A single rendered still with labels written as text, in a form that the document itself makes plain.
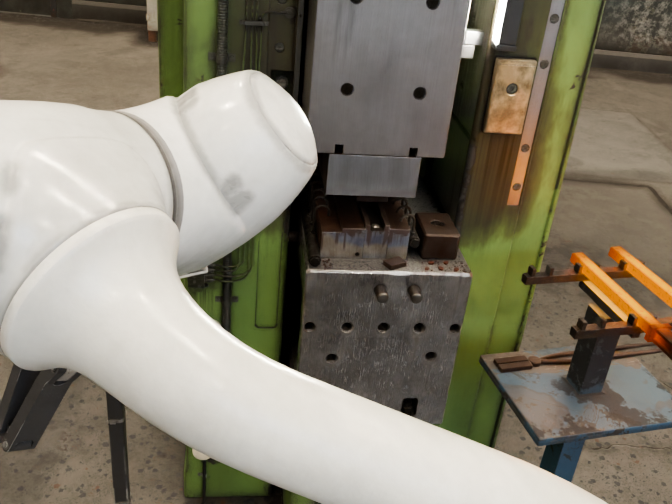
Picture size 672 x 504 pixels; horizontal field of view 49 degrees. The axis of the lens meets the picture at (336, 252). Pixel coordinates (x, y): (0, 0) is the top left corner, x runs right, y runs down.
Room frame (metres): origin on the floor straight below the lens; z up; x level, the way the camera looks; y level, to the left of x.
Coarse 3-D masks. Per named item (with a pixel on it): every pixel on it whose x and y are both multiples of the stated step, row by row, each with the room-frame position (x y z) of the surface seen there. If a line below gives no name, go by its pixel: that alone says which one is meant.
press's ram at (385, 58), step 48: (336, 0) 1.47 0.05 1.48; (384, 0) 1.48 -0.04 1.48; (432, 0) 1.50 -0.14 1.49; (336, 48) 1.47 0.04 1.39; (384, 48) 1.49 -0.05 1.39; (432, 48) 1.50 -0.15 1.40; (336, 96) 1.47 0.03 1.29; (384, 96) 1.49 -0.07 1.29; (432, 96) 1.50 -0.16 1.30; (384, 144) 1.49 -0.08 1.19; (432, 144) 1.51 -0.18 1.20
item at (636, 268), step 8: (616, 248) 1.60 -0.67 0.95; (616, 256) 1.58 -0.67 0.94; (624, 256) 1.57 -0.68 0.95; (632, 256) 1.57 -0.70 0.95; (632, 264) 1.53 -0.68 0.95; (640, 264) 1.53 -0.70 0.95; (632, 272) 1.52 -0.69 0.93; (640, 272) 1.50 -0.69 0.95; (648, 272) 1.50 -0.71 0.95; (640, 280) 1.49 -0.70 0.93; (648, 280) 1.47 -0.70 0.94; (656, 280) 1.46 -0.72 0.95; (648, 288) 1.46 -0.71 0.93; (656, 288) 1.44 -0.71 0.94; (664, 288) 1.43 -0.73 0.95; (664, 296) 1.41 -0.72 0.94
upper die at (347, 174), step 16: (336, 144) 1.53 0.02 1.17; (320, 160) 1.61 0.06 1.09; (336, 160) 1.47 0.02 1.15; (352, 160) 1.48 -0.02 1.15; (368, 160) 1.48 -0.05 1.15; (384, 160) 1.49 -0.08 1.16; (400, 160) 1.50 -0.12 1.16; (416, 160) 1.50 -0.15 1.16; (336, 176) 1.47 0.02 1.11; (352, 176) 1.48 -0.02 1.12; (368, 176) 1.49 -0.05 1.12; (384, 176) 1.49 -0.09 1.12; (400, 176) 1.50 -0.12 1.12; (416, 176) 1.50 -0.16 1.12; (336, 192) 1.47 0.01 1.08; (352, 192) 1.48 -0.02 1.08; (368, 192) 1.49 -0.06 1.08; (384, 192) 1.49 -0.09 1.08; (400, 192) 1.50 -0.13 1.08
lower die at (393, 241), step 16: (320, 192) 1.68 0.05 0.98; (320, 208) 1.59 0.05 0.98; (336, 208) 1.59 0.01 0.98; (352, 208) 1.59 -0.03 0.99; (384, 208) 1.60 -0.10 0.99; (320, 224) 1.51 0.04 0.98; (336, 224) 1.51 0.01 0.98; (352, 224) 1.50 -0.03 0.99; (368, 224) 1.49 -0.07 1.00; (400, 224) 1.52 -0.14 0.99; (320, 240) 1.48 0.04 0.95; (336, 240) 1.48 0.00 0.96; (352, 240) 1.48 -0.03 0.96; (368, 240) 1.49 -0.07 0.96; (384, 240) 1.49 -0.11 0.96; (400, 240) 1.50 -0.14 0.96; (336, 256) 1.48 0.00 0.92; (352, 256) 1.48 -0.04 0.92; (368, 256) 1.49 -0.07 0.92; (384, 256) 1.49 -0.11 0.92; (400, 256) 1.50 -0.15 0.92
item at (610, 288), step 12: (588, 264) 1.51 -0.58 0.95; (588, 276) 1.48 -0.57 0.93; (600, 276) 1.46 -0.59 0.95; (600, 288) 1.43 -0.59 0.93; (612, 288) 1.41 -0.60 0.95; (612, 300) 1.39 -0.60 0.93; (624, 300) 1.36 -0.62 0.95; (624, 312) 1.35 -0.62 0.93; (636, 312) 1.32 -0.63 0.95; (648, 312) 1.32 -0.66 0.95; (648, 324) 1.28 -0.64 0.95; (660, 324) 1.27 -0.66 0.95; (648, 336) 1.26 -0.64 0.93; (660, 336) 1.25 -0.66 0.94; (660, 348) 1.23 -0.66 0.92
